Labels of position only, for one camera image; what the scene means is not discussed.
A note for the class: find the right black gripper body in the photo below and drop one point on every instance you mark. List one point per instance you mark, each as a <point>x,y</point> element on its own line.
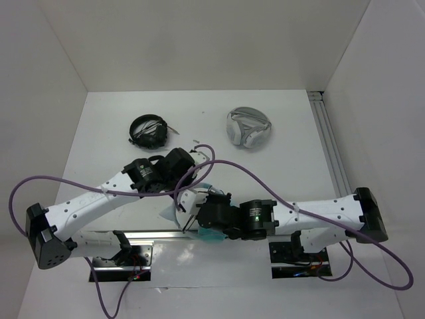
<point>224,198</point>

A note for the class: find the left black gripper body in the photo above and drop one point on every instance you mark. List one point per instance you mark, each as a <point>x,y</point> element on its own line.
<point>172,183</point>

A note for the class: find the teal cat-ear headphones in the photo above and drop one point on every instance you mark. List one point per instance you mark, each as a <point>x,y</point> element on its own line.
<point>184,217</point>

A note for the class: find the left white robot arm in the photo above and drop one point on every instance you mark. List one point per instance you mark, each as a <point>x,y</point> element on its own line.
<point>56,232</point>

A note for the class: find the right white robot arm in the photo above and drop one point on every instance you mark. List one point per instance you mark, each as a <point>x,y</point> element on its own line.
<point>309,226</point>

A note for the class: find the black headphones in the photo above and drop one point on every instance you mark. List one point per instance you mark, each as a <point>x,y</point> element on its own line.
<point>149,131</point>

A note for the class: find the white grey gaming headset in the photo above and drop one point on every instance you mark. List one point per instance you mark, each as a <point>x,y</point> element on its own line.
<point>248,127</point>

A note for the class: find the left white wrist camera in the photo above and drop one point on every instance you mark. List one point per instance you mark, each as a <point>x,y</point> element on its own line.
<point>199,157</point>

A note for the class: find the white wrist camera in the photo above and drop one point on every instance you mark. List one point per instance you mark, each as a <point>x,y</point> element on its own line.
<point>190,201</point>
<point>199,157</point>

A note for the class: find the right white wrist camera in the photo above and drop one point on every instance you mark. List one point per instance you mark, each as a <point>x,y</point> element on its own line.
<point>190,201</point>

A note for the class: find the aluminium rail at front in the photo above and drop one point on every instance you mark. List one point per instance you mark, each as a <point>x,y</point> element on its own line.
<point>176,235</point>

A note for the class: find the aluminium rail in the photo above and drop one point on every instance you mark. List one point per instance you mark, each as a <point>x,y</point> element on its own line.
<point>328,142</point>
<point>176,235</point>

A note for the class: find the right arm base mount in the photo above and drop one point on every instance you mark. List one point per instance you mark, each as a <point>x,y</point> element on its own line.
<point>286,263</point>

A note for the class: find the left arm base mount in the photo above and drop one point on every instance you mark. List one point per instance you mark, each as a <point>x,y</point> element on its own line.
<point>136,266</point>

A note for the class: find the aluminium rail at right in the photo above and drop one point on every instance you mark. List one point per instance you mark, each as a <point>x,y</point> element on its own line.
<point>328,142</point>

